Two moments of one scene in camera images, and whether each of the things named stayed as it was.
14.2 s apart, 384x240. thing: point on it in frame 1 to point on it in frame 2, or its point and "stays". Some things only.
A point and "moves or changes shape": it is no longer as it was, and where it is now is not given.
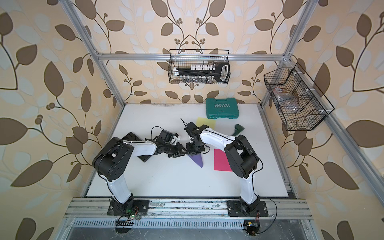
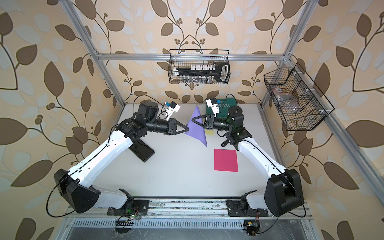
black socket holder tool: [220, 71] stays
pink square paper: [221, 162] stays
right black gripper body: [193, 148] to [210, 127]
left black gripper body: [175, 150] to [170, 120]
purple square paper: [196, 158] moves or changes shape
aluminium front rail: [97, 208] stays
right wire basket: [301, 105] stays
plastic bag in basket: [286, 103] stays
